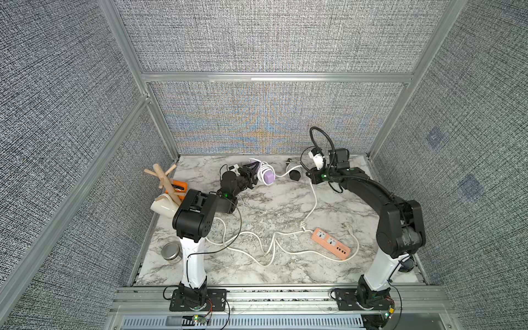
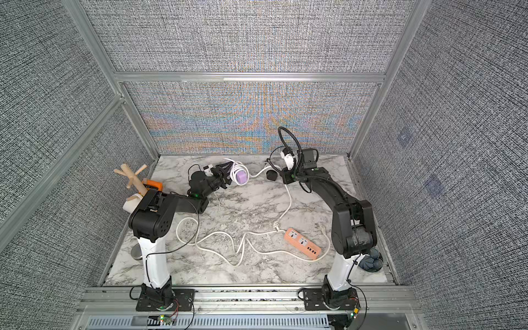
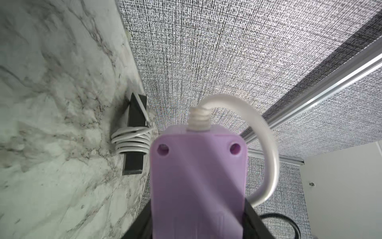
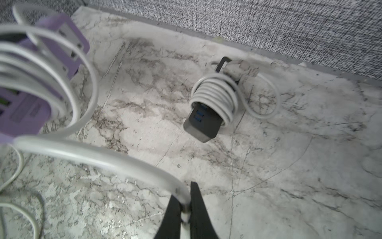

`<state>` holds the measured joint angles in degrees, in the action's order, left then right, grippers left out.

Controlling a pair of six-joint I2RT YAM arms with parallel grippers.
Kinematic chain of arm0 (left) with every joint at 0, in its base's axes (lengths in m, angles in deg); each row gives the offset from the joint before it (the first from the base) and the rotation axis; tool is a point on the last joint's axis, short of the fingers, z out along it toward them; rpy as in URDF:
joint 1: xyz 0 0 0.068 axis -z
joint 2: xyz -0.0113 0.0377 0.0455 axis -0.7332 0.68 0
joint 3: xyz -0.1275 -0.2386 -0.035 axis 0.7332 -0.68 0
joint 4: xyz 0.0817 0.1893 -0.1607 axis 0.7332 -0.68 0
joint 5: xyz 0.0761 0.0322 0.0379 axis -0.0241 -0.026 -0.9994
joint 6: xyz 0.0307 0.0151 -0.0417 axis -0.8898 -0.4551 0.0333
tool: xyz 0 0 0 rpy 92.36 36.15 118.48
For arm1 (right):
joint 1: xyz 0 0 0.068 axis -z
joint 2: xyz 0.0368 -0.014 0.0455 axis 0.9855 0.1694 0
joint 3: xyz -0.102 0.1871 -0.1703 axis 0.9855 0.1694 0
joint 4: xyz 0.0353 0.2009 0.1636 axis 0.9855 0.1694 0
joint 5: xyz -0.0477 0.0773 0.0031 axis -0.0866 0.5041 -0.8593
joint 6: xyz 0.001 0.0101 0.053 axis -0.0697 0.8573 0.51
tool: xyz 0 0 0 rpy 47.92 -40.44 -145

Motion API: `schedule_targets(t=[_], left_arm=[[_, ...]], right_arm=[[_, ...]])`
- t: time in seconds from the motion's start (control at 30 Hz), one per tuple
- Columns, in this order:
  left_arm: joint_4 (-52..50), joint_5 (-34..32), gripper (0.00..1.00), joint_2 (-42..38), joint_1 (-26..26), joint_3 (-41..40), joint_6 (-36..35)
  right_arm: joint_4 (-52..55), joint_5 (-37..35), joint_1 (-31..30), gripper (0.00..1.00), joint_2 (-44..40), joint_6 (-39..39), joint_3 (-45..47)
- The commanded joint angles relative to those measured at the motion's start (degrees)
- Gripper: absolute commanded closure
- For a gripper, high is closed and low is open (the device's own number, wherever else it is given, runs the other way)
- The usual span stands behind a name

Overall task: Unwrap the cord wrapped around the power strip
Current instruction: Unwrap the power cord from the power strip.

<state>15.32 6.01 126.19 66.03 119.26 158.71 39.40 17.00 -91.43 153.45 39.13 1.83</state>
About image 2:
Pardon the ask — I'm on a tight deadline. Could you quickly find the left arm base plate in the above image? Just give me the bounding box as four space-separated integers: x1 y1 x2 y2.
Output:
136 288 195 312

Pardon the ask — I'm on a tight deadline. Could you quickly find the orange box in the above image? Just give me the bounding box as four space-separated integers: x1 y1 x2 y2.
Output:
142 179 163 191

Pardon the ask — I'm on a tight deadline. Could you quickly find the metal tin can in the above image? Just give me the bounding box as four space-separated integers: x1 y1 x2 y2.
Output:
130 243 142 261

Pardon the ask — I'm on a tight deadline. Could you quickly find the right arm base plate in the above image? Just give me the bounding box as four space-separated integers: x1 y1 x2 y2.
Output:
299 287 361 311

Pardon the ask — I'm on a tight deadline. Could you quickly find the aluminium front rail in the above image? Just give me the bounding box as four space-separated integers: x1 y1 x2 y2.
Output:
75 283 423 315

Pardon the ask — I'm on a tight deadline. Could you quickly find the black and white power strip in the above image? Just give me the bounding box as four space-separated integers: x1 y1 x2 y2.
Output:
266 164 281 182

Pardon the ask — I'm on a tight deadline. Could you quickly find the dark blue bowl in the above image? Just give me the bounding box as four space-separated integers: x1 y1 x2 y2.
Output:
359 247 384 273

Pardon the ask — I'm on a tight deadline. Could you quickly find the pink power strip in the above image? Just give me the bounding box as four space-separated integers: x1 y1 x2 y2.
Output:
284 228 322 260

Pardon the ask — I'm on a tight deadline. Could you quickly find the purple power strip white cord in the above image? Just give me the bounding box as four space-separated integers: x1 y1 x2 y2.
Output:
224 158 294 232

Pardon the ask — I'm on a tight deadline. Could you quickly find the cream ceramic mug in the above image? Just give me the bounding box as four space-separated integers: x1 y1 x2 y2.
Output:
122 193 143 214

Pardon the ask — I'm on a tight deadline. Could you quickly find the wooden mug tree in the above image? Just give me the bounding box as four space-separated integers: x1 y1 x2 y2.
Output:
113 163 148 196

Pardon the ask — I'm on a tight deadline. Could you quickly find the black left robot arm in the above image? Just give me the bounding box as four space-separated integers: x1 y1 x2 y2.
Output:
129 161 234 305

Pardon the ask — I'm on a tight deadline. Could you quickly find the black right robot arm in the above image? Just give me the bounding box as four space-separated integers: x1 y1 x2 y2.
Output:
280 148 378 304

